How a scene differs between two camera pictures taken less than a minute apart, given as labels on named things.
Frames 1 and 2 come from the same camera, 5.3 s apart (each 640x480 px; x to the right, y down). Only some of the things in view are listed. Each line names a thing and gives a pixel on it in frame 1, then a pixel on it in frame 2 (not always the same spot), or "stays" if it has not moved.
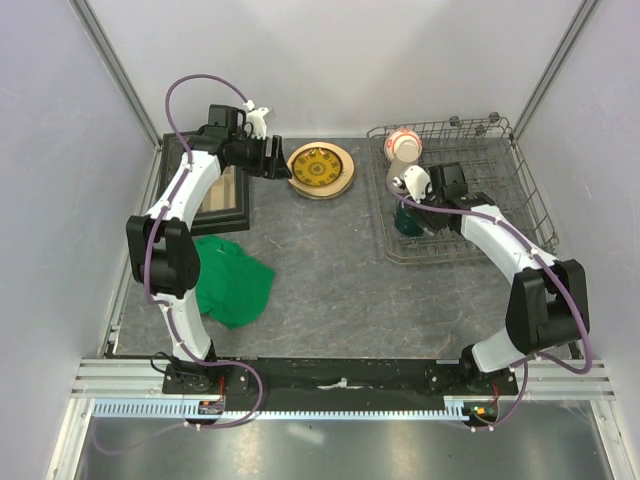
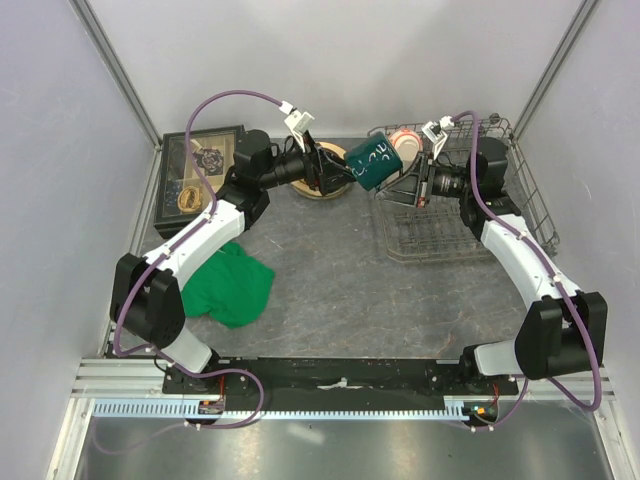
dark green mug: [409, 220] to [372, 160]
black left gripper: [266, 167] to [316, 159]
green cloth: [233, 287] stays
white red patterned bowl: [404, 145] stays
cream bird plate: [336, 186] stays
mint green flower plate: [324, 197] stays
